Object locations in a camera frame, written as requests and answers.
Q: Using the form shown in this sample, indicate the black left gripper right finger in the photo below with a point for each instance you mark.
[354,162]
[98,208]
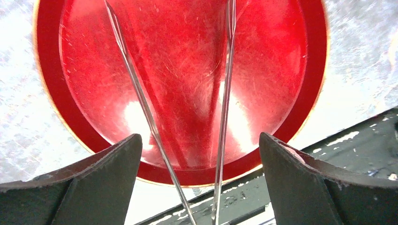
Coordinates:
[307,191]

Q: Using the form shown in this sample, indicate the metal tongs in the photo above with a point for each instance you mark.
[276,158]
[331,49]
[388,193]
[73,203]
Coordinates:
[230,31]

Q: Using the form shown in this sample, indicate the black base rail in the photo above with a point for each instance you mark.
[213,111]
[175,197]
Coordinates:
[369,148]

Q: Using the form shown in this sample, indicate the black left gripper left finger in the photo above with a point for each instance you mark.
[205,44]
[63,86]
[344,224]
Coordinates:
[93,191]

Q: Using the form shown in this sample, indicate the round red tray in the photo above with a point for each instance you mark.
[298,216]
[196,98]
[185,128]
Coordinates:
[178,49]

